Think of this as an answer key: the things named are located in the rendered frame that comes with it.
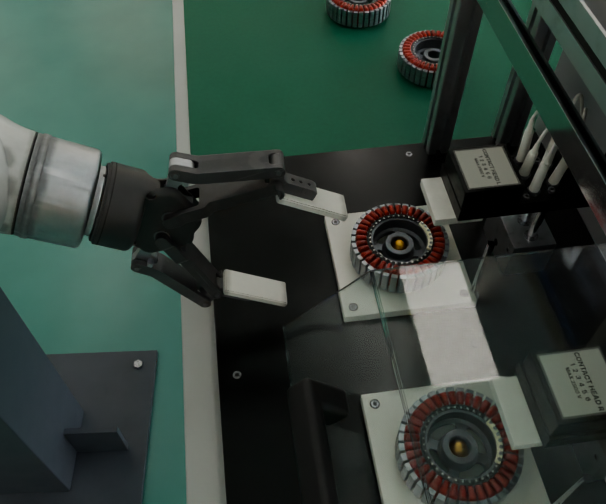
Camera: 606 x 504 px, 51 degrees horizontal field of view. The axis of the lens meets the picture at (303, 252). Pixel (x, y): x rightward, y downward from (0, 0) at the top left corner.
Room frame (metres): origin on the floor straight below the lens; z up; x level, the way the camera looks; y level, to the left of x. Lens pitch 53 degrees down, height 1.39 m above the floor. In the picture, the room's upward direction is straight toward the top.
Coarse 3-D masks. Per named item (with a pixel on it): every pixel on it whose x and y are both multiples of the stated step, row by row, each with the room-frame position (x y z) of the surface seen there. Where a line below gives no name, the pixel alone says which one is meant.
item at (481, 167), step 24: (504, 144) 0.50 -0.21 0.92; (456, 168) 0.46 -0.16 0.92; (480, 168) 0.46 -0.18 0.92; (504, 168) 0.46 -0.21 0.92; (552, 168) 0.48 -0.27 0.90; (432, 192) 0.47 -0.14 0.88; (456, 192) 0.45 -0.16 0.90; (480, 192) 0.43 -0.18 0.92; (504, 192) 0.43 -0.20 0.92; (552, 192) 0.45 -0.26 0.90; (576, 192) 0.45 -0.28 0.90; (432, 216) 0.43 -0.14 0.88; (456, 216) 0.43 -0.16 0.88; (480, 216) 0.43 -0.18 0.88; (528, 216) 0.47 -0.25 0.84
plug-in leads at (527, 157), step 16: (576, 96) 0.49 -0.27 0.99; (528, 128) 0.50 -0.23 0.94; (528, 144) 0.49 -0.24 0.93; (528, 160) 0.47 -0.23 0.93; (544, 160) 0.45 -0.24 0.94; (560, 160) 0.46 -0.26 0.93; (528, 176) 0.47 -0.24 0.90; (544, 176) 0.45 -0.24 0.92; (560, 176) 0.46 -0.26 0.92; (528, 192) 0.45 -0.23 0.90
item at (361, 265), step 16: (384, 208) 0.50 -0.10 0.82; (400, 208) 0.50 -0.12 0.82; (368, 224) 0.47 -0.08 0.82; (384, 224) 0.48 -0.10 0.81; (400, 224) 0.48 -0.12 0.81; (416, 224) 0.48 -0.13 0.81; (432, 224) 0.47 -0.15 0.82; (352, 240) 0.45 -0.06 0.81; (368, 240) 0.45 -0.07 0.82; (416, 240) 0.47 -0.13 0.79; (432, 240) 0.45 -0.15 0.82; (448, 240) 0.45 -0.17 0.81; (352, 256) 0.44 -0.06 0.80; (368, 256) 0.43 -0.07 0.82; (384, 256) 0.44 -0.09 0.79; (400, 256) 0.44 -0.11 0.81; (416, 256) 0.44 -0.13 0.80; (432, 256) 0.43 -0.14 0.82
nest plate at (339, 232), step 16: (416, 208) 0.53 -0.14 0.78; (336, 224) 0.50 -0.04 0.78; (352, 224) 0.50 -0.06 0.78; (448, 224) 0.50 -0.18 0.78; (336, 240) 0.48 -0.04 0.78; (384, 240) 0.48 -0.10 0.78; (336, 256) 0.45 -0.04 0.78; (448, 256) 0.45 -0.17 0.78; (336, 272) 0.43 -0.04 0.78; (352, 272) 0.43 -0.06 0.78
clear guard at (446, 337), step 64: (512, 256) 0.24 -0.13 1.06; (576, 256) 0.24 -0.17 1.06; (320, 320) 0.21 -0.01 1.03; (384, 320) 0.19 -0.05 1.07; (448, 320) 0.19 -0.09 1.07; (512, 320) 0.19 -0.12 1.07; (576, 320) 0.19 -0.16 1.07; (384, 384) 0.16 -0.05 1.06; (448, 384) 0.15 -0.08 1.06; (512, 384) 0.15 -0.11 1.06; (576, 384) 0.15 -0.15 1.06; (384, 448) 0.12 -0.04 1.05; (448, 448) 0.12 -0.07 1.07; (512, 448) 0.12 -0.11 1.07; (576, 448) 0.12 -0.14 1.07
